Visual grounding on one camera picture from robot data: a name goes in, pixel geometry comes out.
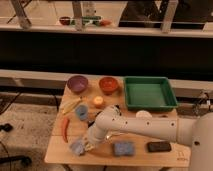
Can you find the light blue towel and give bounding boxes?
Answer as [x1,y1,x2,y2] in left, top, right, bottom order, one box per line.
[69,139,85,156]

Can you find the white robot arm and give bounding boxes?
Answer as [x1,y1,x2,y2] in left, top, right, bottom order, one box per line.
[83,105,213,171]

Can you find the green plastic tray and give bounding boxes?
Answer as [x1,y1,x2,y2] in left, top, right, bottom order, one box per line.
[123,76,178,112]

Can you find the silver fork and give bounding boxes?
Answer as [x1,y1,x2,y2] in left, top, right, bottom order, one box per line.
[105,133,124,140]

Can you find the red chili pepper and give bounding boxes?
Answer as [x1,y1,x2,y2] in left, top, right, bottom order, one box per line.
[61,117,70,143]

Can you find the blue sponge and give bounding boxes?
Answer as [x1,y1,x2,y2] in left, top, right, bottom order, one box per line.
[113,141,135,156]

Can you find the small blue cup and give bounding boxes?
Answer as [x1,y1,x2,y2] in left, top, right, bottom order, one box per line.
[75,105,88,121]

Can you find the yellow banana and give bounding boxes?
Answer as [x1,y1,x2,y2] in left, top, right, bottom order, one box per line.
[60,97,83,114]

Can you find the yellow round fruit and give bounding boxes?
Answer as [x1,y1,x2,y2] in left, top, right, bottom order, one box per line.
[93,96,104,108]

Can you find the wooden table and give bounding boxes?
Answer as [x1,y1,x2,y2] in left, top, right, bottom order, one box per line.
[45,79,190,168]

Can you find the purple bowl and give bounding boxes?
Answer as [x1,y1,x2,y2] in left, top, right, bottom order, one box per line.
[67,75,88,94]

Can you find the orange bowl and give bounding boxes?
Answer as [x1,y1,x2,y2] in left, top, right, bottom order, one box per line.
[99,77,119,95]

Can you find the black rectangular block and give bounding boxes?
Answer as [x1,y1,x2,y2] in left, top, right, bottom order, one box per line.
[147,141,172,152]

